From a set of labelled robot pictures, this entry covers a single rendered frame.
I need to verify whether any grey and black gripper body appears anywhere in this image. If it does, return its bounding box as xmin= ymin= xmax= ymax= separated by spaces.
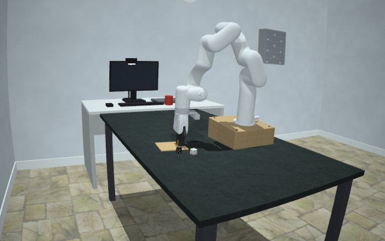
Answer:
xmin=173 ymin=112 xmax=189 ymax=134

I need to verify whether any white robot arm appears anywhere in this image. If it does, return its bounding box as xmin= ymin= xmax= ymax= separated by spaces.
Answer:
xmin=174 ymin=22 xmax=267 ymax=126

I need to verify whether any beige square mat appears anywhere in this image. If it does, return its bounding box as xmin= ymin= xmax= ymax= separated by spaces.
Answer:
xmin=155 ymin=141 xmax=188 ymax=151

